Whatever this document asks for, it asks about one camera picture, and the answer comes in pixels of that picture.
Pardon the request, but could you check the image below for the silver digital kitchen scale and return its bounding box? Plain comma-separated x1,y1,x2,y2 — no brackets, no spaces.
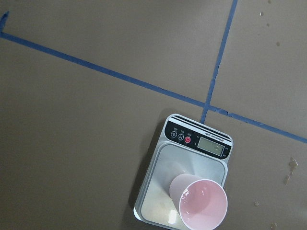
133,114,234,230

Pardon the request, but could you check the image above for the pink plastic cup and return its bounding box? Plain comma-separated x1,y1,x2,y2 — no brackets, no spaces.
169,173,228,230

